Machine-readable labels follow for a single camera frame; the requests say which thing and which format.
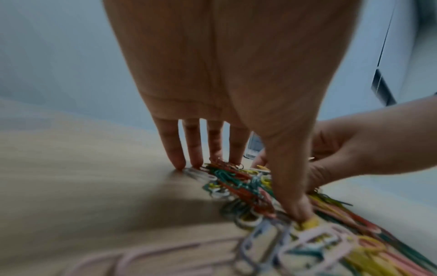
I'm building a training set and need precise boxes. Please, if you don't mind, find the black perforated wall strip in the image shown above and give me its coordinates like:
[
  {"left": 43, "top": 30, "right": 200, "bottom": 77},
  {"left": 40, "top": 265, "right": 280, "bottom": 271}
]
[{"left": 370, "top": 0, "right": 401, "bottom": 106}]

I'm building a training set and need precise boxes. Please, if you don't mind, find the wooden table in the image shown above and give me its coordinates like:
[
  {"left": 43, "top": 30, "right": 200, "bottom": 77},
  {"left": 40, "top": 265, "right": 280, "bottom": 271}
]
[{"left": 0, "top": 96, "right": 437, "bottom": 276}]

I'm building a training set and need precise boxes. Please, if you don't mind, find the person's left hand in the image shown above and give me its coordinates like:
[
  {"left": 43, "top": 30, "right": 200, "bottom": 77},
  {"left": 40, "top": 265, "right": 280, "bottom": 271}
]
[{"left": 102, "top": 0, "right": 363, "bottom": 224}]

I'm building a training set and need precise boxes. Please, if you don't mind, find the pile of colourful paper clips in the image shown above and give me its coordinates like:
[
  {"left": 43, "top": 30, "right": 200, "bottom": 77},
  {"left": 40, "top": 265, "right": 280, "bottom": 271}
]
[{"left": 64, "top": 158, "right": 437, "bottom": 276}]

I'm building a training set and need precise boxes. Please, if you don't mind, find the person's right hand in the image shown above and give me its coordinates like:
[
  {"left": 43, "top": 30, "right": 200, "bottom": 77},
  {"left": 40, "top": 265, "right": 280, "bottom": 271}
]
[{"left": 308, "top": 95, "right": 437, "bottom": 194}]

